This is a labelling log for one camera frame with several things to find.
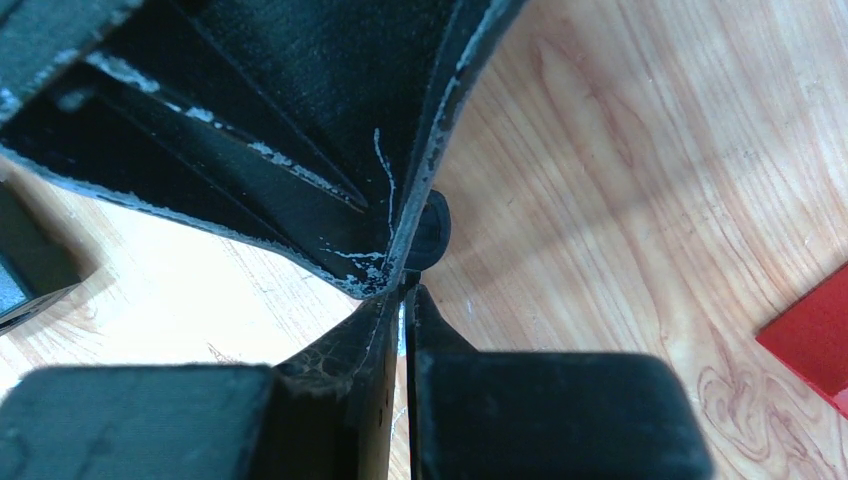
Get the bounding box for red toy brick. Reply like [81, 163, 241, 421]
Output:
[756, 265, 847, 416]

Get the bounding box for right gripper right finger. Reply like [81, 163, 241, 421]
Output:
[404, 285, 714, 479]

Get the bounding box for black headed key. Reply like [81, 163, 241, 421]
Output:
[404, 190, 452, 272]

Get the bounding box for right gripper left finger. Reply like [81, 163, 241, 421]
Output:
[1, 293, 400, 479]

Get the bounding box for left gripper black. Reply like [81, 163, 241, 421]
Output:
[1, 182, 83, 335]

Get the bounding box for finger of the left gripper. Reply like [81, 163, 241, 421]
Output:
[1, 1, 523, 299]

